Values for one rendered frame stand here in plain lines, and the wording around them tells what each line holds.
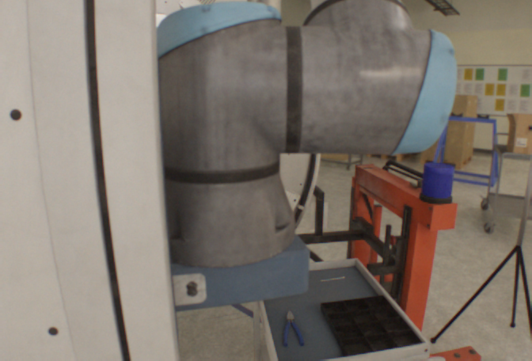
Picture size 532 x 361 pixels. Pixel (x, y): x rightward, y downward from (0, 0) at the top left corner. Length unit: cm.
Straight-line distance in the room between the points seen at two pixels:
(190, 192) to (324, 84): 18
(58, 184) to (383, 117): 29
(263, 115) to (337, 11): 15
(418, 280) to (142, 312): 142
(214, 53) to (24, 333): 29
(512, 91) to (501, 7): 201
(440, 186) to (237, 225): 111
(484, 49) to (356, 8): 931
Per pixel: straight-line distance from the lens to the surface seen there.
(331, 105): 35
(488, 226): 398
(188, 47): 36
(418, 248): 154
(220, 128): 35
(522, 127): 406
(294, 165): 140
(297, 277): 42
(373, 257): 193
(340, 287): 136
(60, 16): 25
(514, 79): 954
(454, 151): 716
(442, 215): 142
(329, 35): 38
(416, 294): 165
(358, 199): 200
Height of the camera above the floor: 137
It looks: 11 degrees down
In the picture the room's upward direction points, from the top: straight up
